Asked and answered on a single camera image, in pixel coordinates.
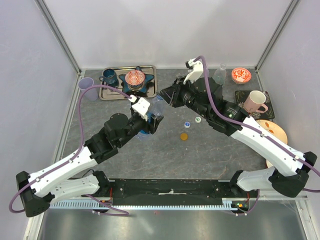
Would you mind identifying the dark floral square plate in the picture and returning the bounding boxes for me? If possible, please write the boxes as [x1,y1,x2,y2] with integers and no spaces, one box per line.
[235,90,275,120]

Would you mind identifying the left aluminium frame post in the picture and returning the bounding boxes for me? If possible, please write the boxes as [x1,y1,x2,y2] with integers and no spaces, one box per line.
[35,0,82,75]

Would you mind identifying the blue pocari bottle cap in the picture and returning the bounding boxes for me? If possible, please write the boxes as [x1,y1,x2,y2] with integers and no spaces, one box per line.
[184,121,191,128]

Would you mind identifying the clear bottle blue cap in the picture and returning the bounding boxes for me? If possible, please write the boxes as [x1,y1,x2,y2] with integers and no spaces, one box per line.
[134,94,166,141]

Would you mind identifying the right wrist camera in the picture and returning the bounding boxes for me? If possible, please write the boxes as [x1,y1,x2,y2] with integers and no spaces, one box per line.
[183,58,204,85]

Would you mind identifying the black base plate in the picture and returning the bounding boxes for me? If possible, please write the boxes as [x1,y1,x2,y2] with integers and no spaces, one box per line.
[92,178,258,206]

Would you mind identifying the red patterned bowl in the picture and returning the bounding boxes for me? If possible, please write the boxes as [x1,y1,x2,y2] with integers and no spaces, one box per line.
[124,70,146,87]

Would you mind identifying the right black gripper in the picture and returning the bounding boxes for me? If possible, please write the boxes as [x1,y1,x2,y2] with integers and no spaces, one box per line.
[159,75,211,120]

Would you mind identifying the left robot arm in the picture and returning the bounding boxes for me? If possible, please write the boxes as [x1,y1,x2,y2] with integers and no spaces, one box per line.
[15,112,164,218]

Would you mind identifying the orange floral small bowl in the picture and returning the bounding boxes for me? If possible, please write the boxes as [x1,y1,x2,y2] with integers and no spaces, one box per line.
[231,67,252,85]

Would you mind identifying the pink mug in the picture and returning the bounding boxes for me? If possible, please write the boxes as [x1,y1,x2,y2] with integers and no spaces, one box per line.
[243,90,269,114]

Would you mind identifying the right aluminium frame post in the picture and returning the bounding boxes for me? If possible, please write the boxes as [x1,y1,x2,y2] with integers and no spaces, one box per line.
[254,0,300,73]

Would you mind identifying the clear bottle green label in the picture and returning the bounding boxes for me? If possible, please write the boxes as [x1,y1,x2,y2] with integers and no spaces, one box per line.
[213,63,227,85]

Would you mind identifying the lilac plastic cup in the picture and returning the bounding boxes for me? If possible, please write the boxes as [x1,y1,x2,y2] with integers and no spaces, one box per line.
[78,77,99,101]

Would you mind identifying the steel tray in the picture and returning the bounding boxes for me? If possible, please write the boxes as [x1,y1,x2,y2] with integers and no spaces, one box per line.
[99,65,158,98]

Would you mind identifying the dark blue mug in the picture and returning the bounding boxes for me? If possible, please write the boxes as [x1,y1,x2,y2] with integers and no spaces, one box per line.
[99,68,119,88]

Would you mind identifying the orange bottle cap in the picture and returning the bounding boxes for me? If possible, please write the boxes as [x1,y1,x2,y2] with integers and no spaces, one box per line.
[180,133,188,141]

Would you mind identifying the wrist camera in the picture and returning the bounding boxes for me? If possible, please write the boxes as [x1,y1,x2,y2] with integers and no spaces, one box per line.
[128,94,151,122]
[183,58,204,85]

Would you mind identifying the white slotted cable duct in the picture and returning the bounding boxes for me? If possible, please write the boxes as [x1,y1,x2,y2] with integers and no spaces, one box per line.
[49,198,242,211]

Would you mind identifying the aluminium frame post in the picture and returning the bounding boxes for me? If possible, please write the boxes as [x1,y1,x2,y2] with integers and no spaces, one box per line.
[35,0,82,75]
[254,0,300,73]

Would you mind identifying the white green bottle cap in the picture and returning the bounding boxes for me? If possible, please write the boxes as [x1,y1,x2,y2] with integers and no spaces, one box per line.
[195,116,202,123]

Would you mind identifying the blue star-shaped dish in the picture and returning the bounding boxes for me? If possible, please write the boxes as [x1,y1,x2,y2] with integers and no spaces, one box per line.
[118,66,155,94]

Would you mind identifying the red white bowl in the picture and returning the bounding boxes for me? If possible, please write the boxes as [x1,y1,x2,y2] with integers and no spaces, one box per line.
[265,160,273,168]

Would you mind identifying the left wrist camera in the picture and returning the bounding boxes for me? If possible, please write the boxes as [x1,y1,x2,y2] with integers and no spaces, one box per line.
[128,94,151,122]

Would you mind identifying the beige bird plate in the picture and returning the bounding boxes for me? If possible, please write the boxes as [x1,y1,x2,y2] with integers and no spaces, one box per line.
[256,119,288,144]

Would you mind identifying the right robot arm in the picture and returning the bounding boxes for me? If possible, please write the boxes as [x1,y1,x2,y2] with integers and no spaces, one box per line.
[157,77,317,198]

